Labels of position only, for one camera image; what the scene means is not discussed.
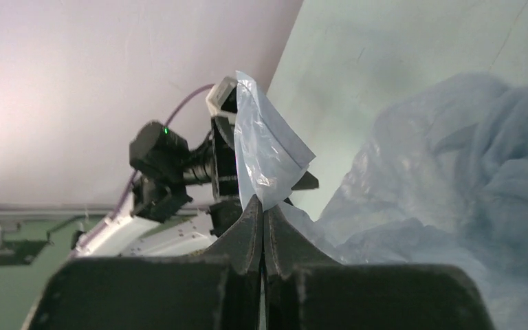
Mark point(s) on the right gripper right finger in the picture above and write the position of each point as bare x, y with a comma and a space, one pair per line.
306, 289

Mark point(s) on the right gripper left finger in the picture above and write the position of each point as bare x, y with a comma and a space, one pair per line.
219, 288

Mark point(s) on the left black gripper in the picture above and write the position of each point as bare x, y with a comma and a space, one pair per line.
227, 207

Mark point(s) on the blue plastic trash bag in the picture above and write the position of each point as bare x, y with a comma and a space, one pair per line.
442, 178

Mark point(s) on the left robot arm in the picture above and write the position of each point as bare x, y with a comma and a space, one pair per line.
181, 199

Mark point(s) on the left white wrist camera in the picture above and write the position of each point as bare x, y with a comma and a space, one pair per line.
221, 99

